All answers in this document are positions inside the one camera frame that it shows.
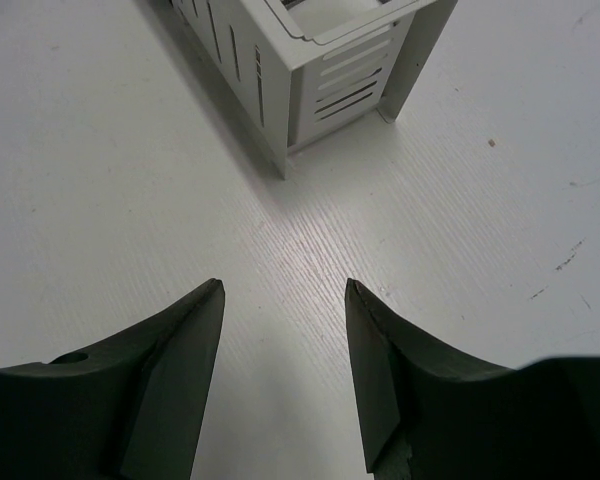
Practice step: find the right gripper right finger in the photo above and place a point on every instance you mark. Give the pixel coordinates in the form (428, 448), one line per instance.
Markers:
(428, 410)

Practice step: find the white organizer box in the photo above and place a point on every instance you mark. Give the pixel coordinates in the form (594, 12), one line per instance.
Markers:
(304, 69)

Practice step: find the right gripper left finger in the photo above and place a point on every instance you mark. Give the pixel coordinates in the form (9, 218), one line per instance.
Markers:
(130, 406)

